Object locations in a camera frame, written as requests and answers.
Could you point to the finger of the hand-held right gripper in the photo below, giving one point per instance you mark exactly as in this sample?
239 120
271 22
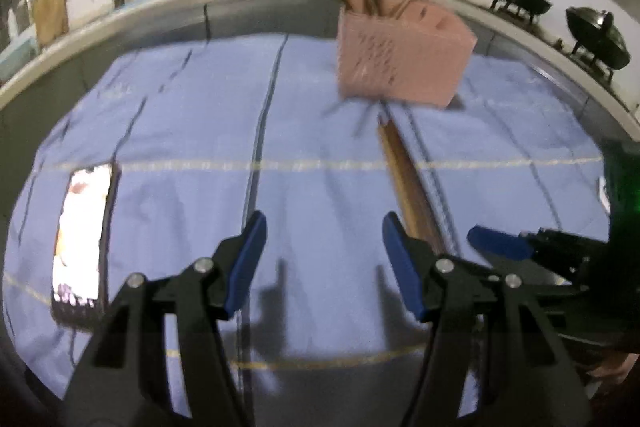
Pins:
500 243

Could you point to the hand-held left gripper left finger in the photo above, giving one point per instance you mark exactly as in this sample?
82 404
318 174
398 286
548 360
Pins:
245 267

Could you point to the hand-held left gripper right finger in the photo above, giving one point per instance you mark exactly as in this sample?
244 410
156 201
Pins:
402 267

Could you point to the light brown chopstick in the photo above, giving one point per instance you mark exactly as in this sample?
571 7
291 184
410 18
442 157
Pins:
397 177
411 177

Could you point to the pink plastic utensil basket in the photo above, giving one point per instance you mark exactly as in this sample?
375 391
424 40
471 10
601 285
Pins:
400 62

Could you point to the person's right hand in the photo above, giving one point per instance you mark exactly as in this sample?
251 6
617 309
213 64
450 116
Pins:
617 369

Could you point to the blue checked cloth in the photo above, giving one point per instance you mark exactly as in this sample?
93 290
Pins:
325 207

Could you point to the black smartphone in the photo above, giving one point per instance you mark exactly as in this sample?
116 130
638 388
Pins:
82 237

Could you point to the black wok with lid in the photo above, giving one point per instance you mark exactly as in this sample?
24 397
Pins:
597 37

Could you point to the light blue plastic tub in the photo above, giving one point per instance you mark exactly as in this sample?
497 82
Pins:
17 52

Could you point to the leaning wooden cutting board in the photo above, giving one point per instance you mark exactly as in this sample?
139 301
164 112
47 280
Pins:
50 14

